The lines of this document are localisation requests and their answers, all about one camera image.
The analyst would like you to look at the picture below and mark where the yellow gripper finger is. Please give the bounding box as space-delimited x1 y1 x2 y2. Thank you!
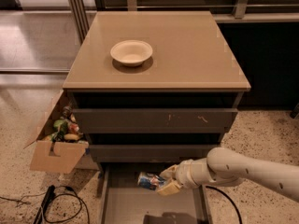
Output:
156 179 181 196
160 164 178 180

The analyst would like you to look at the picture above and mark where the blue silver redbull can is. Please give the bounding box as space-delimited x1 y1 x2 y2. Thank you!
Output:
137 172 166 190

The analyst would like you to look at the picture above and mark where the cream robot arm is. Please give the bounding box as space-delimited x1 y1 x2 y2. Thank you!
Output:
157 147 299 202

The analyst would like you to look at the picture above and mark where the grey middle drawer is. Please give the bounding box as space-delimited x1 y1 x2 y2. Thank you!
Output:
89 145 217 162

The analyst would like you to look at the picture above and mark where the grey open bottom drawer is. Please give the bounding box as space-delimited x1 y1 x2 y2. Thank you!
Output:
99 163 213 224

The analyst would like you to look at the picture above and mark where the grey top drawer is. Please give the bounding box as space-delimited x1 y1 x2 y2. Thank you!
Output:
73 108 237 134

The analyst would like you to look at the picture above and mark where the grey drawer cabinet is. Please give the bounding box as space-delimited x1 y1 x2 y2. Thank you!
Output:
62 10 251 173

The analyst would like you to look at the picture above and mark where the red toy item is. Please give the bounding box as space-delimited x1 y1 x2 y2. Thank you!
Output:
68 123 79 134

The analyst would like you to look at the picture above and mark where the yellow banana toy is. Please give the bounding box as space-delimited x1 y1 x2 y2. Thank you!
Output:
64 133 80 141

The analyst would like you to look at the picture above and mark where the green toy item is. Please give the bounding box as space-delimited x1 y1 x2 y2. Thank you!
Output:
53 119 68 133

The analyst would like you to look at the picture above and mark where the black power strip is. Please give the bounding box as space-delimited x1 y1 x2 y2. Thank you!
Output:
32 185 55 224

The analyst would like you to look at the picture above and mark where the cardboard box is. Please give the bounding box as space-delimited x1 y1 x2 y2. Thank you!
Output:
25 91 89 174

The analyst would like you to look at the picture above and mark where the white paper bowl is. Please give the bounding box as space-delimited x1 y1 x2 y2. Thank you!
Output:
110 40 153 67

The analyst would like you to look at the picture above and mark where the black cable right floor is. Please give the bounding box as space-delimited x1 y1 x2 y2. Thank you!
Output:
205 185 243 224

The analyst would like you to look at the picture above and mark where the black looped cable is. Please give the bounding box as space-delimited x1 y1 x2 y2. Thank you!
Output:
42 186 91 224

